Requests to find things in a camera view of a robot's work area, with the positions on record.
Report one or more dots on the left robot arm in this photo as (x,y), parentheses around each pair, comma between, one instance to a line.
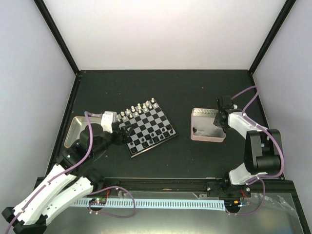
(70,179)

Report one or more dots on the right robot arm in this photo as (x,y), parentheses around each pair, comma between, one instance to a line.
(263,155)

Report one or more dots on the black and white chessboard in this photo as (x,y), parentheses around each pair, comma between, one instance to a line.
(145,124)

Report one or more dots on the pink metal tin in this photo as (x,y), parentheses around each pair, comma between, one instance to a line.
(203,120)

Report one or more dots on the black chess bishop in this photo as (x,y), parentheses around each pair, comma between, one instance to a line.
(145,145)

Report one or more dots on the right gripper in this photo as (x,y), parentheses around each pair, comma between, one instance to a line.
(216,122)

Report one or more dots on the white second left arm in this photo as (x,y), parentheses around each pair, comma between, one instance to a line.
(93,142)

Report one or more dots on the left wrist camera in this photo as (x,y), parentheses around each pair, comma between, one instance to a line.
(109,121)

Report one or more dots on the yellow metal tin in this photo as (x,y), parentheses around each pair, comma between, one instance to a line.
(77,125)

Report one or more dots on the white second right arm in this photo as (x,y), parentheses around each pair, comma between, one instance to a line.
(239,121)

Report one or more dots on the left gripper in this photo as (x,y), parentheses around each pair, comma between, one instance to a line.
(125,136)

